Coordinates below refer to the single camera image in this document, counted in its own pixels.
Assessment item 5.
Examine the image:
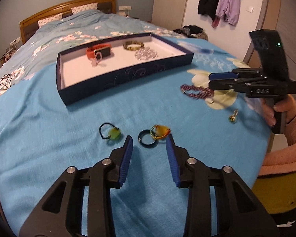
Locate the clear crystal bead bracelet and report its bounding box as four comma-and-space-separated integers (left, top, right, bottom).
134, 46, 159, 61

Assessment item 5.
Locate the left patterned pillow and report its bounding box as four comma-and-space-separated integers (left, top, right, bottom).
38, 13, 63, 28

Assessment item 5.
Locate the yellow orange charm ring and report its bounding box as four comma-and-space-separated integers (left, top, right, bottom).
149, 124, 172, 140

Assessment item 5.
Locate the pink sleeve right forearm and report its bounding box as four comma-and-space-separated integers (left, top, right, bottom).
257, 103, 296, 177

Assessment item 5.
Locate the green gold brooch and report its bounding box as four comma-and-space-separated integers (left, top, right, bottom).
228, 109, 238, 124

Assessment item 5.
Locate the green charm black bead ring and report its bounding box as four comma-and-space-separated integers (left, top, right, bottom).
98, 122, 124, 141

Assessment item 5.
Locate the purple hanging jacket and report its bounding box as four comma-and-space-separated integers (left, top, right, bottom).
216, 0, 241, 26

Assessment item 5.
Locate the pink charm ring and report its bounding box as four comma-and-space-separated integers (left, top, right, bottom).
91, 51, 103, 67

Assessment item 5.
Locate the black hanging jacket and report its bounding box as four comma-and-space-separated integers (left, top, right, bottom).
198, 0, 219, 21

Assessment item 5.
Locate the wall light switch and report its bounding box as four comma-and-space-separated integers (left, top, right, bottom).
246, 6, 253, 13

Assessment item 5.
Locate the beige wardrobe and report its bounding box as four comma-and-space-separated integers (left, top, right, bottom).
152, 0, 187, 30

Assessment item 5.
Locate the black cable bundle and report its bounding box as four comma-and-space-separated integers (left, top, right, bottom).
0, 73, 14, 105

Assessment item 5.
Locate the pile of dark clothes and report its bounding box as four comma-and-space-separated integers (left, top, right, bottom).
174, 25, 208, 41

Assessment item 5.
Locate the wall power socket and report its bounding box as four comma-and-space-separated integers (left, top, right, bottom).
119, 5, 132, 11

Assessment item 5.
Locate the patterned pillow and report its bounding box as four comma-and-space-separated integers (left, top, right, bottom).
38, 13, 63, 28
71, 3, 98, 14

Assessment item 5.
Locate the amber tortoise bangle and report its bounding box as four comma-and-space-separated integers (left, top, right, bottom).
123, 40, 145, 51

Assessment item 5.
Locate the right patterned pillow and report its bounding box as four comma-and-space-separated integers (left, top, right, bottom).
71, 3, 98, 14

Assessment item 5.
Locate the wooden headboard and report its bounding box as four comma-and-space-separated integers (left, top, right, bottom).
19, 0, 116, 44

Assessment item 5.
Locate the teal floral duvet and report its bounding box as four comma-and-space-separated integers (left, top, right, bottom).
0, 10, 183, 95

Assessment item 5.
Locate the person's right hand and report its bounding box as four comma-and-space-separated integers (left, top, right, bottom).
260, 94, 296, 127

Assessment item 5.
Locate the orange smart watch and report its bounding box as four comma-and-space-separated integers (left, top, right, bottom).
86, 43, 112, 59

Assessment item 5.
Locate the blue floral towel blanket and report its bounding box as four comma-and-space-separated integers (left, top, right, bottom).
0, 39, 270, 236

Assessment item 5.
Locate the navy box lid tray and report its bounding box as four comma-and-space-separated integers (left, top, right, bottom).
56, 33, 194, 105

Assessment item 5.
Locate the dark purple bead bracelet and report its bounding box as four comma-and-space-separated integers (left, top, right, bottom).
180, 83, 215, 101

